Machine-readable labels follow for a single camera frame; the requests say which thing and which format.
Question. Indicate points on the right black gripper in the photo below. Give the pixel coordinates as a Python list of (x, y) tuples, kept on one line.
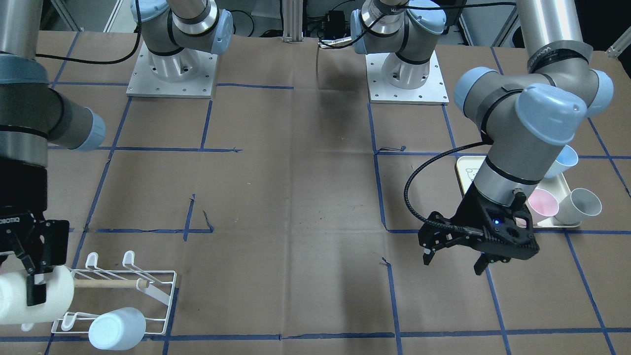
[(18, 190)]

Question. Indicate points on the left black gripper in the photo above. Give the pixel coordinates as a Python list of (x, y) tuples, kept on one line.
[(470, 212)]

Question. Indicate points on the white plastic cup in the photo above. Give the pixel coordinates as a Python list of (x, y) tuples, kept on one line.
[(22, 303)]

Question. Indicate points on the light blue plastic cup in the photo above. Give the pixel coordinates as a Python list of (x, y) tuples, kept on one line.
[(119, 330)]

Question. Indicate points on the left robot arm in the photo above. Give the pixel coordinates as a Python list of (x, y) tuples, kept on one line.
[(526, 119)]

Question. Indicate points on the pink plastic cup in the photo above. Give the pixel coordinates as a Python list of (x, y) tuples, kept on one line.
[(542, 205)]

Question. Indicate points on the grey plastic cup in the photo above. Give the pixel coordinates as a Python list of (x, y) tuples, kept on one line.
[(579, 205)]

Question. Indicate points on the light blue cup far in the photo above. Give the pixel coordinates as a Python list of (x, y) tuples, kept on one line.
[(566, 159)]

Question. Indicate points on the cream serving tray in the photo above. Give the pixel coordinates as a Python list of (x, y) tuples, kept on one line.
[(473, 170)]

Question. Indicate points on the black power box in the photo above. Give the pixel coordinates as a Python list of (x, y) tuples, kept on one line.
[(334, 25)]

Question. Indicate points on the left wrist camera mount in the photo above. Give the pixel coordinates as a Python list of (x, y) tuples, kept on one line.
[(438, 232)]

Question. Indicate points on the white wire cup rack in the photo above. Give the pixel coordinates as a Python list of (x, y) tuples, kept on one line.
[(77, 297)]

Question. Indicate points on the aluminium frame post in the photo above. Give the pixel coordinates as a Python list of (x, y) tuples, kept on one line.
[(292, 18)]

